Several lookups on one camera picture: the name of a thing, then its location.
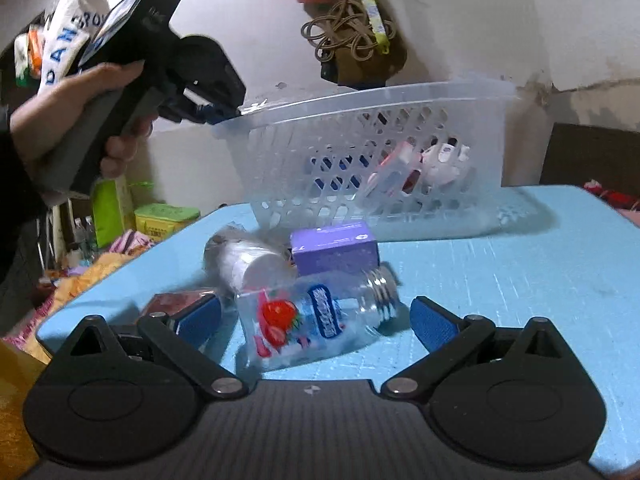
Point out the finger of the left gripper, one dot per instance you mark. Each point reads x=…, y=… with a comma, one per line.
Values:
x=215, y=114

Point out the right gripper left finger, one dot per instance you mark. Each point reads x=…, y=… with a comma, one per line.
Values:
x=178, y=343

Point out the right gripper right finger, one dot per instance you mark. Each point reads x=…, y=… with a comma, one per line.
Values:
x=451, y=343

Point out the red cigarette pack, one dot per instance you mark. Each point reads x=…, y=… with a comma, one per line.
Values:
x=179, y=304

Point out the white plastic cup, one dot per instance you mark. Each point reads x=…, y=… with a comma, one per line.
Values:
x=239, y=261

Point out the clear strawberry label bottle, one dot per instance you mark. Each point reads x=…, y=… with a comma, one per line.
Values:
x=316, y=317

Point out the purple small box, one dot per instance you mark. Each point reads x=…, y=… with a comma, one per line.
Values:
x=348, y=247

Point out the white plush toy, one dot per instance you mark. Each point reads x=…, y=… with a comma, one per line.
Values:
x=444, y=163

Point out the clear plastic basket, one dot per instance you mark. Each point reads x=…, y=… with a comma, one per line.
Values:
x=302, y=164

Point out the black sleeve forearm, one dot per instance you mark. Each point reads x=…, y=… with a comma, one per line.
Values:
x=21, y=206

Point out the person left hand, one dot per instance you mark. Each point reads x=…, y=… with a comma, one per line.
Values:
x=40, y=124

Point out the yellow green lidded box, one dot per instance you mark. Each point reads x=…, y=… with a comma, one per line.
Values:
x=160, y=221

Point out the green paper bag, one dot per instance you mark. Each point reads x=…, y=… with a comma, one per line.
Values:
x=112, y=210

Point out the hanging brown bag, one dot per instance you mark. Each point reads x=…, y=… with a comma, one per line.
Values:
x=356, y=42

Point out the orange floral blanket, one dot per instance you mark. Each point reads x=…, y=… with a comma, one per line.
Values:
x=23, y=357

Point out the dark wooden headboard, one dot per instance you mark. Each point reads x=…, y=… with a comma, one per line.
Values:
x=579, y=154

